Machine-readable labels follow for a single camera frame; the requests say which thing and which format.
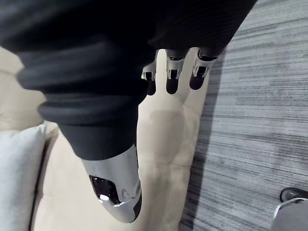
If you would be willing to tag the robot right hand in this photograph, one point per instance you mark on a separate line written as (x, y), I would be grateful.
(91, 72)

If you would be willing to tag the beige leather sofa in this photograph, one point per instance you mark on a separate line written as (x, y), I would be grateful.
(154, 149)

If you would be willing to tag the white fabric cushion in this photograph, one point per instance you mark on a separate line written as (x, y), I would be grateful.
(19, 178)

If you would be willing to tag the robot dark foot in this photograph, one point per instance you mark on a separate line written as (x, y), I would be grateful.
(292, 193)

